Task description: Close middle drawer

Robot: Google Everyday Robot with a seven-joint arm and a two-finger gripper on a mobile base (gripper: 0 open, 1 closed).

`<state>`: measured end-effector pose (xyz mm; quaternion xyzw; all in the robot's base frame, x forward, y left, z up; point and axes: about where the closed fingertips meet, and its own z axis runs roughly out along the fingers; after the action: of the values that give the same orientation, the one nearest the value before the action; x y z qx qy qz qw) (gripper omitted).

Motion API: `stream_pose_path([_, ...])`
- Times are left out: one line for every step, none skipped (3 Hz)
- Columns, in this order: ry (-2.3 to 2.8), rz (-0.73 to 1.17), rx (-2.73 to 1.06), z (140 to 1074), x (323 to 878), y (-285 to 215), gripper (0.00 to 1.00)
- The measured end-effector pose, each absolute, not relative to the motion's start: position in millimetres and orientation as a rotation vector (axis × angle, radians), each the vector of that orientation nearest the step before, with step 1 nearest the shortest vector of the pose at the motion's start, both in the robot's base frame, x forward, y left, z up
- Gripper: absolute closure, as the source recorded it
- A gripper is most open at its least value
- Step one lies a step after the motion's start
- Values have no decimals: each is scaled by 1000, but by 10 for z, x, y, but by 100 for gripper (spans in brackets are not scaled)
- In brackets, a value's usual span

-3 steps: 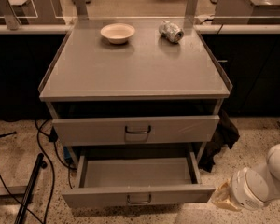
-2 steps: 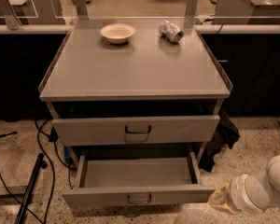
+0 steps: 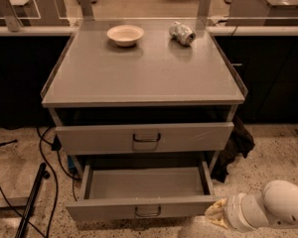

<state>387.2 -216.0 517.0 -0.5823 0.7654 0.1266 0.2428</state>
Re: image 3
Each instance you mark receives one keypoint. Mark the black metal bar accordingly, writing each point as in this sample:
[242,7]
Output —
[31,201]

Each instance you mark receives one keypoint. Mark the left acrylic panel post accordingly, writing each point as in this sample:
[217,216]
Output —
[12,22]

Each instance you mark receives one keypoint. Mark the middle acrylic panel post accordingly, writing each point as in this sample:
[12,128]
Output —
[86,9]

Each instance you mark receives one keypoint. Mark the acrylic panel post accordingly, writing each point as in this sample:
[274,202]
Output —
[12,22]
[86,9]
[203,10]

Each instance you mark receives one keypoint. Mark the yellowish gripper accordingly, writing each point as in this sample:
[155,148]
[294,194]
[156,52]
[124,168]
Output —
[233,209]

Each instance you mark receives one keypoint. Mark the crushed silver can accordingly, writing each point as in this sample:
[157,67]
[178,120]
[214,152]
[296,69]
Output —
[182,33]

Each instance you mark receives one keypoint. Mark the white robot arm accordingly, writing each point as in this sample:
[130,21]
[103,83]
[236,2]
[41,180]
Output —
[276,207]

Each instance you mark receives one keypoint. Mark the black tool on floor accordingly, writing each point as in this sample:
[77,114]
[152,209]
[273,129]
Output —
[7,143]

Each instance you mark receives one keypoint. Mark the white bowl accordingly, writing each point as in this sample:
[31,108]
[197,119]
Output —
[125,35]

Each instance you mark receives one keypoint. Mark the background desk left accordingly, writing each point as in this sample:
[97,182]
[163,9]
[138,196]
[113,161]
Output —
[39,12]

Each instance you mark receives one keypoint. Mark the grey drawer cabinet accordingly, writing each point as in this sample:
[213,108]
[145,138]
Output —
[156,81]

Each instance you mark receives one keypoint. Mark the right acrylic panel post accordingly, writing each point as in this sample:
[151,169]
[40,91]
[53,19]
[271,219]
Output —
[203,10]

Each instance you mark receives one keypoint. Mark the grey drawer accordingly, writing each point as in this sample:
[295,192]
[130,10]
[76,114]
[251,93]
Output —
[144,138]
[143,193]

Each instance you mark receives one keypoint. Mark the grey top drawer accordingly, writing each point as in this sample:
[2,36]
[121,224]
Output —
[144,138]

